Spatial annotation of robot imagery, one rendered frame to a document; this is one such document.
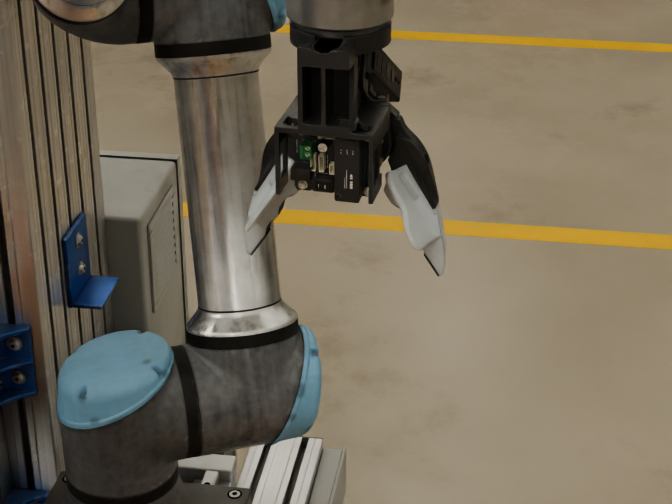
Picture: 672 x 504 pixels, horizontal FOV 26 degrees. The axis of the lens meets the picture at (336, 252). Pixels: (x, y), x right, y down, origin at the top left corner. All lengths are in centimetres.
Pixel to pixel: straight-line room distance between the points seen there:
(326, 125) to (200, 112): 44
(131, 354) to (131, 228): 39
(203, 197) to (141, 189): 46
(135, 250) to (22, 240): 29
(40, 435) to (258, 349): 36
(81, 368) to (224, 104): 30
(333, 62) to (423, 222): 16
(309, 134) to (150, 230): 87
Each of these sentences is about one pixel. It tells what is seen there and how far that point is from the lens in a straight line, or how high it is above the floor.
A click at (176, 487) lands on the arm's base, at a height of 112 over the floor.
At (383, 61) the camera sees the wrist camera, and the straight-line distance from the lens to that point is 108.
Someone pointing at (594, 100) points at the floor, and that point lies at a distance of 562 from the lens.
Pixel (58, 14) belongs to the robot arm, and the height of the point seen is 161.
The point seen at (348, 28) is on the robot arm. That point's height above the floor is 171.
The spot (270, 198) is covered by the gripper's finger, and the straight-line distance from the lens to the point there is 108.
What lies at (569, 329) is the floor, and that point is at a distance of 405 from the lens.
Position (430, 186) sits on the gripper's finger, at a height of 157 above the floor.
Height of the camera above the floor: 203
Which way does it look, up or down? 27 degrees down
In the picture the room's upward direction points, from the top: straight up
